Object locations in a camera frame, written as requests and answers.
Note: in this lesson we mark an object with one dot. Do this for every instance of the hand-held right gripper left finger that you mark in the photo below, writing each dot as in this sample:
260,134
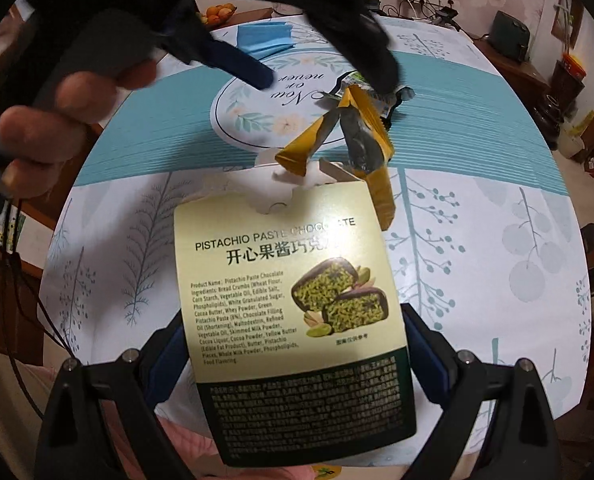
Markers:
164,365

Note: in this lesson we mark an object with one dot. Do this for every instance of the wooden television cabinet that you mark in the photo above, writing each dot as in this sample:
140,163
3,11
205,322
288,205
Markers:
522,77

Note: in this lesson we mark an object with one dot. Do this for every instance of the table with patterned cloth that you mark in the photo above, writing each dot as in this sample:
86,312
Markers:
477,210

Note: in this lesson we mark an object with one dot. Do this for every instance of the brown tall vase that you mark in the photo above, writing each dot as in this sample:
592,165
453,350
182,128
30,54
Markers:
567,80

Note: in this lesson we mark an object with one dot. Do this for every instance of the fruit bowl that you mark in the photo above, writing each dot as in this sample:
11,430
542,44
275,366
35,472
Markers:
219,12

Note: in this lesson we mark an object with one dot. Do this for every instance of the yellow foil wrapper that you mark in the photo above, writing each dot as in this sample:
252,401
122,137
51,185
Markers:
302,152

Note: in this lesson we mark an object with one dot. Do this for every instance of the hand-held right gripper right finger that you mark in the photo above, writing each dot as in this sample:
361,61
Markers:
434,360

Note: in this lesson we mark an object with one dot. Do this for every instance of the green white wrapper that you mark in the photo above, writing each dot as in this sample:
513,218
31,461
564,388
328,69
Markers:
354,79

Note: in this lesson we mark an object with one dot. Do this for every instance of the blue face mask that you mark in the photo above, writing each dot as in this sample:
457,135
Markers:
264,40

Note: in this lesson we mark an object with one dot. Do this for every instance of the dark ceramic jar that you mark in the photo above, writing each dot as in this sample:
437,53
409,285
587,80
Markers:
552,115

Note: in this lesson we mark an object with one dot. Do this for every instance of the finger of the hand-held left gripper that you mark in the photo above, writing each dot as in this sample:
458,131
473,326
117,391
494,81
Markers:
227,62
372,67

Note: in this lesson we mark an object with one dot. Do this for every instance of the black phone stand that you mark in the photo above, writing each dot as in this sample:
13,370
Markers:
446,14

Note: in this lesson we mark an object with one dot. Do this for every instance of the white plastic cup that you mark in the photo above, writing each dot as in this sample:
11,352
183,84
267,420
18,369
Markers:
573,140

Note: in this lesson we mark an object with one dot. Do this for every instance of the person's left hand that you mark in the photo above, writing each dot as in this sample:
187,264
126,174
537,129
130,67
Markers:
52,125

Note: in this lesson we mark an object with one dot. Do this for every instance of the green chocolate box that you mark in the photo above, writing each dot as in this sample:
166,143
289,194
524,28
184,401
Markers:
277,285

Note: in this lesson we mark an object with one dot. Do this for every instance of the black air fryer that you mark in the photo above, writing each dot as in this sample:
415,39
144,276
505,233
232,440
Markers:
512,35

